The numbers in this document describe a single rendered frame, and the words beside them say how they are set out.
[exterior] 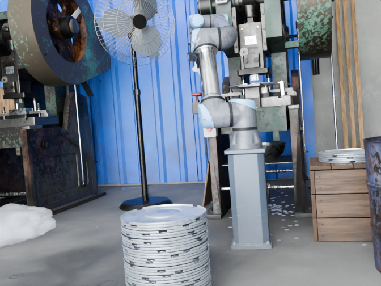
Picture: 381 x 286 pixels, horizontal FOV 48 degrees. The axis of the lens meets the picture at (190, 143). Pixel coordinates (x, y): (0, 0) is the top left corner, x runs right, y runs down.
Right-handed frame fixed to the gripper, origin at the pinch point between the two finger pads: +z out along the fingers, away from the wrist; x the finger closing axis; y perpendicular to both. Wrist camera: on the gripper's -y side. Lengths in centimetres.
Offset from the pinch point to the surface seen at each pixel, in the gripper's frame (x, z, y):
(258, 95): -15.8, 15.0, -29.0
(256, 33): -26.2, -22.9, -25.2
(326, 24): -19, -20, -71
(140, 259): 125, 64, -56
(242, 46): -22.7, -15.9, -16.7
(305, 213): -9, 83, -58
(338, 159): 15, 49, -85
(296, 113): -12, 27, -54
